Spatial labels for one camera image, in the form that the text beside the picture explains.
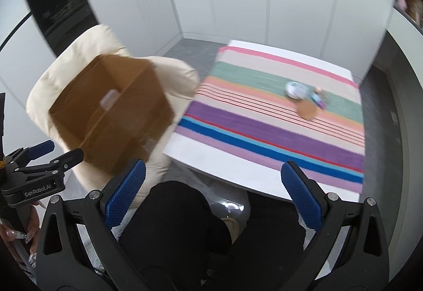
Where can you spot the brown cardboard box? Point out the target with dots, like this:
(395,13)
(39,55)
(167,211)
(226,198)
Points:
(109,135)

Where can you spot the pink plush item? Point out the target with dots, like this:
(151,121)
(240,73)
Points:
(401,3)

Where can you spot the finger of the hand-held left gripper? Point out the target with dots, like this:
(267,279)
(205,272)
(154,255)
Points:
(71,158)
(41,148)

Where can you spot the white round powder compact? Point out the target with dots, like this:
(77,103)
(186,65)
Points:
(295,90)

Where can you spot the white table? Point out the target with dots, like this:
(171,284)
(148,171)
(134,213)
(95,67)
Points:
(214,168)

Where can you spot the tan round sponge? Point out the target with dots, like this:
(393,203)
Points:
(306,110)

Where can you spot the person's right leg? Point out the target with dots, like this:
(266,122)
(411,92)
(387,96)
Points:
(267,238)

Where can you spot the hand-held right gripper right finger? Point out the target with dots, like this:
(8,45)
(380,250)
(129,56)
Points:
(300,195)

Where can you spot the striped colourful cloth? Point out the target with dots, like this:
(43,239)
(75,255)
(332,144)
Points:
(264,132)

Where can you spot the floor socket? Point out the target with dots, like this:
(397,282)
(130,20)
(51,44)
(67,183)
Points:
(394,117)

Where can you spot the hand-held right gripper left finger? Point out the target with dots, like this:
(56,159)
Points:
(127,191)

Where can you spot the clear plastic sheet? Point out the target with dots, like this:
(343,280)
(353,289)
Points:
(228,201)

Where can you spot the beige slipper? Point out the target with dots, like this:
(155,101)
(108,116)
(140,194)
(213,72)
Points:
(231,224)

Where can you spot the white counter with dark top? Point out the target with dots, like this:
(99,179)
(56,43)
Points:
(403,79)

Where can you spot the small blue purple bottle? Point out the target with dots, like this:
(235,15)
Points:
(319,101)

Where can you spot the paw print cardboard carton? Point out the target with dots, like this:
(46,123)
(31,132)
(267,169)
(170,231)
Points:
(414,6)

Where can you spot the cream padded armchair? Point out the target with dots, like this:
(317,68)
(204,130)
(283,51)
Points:
(72,56)

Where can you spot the person's left hand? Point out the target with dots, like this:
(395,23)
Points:
(33,223)

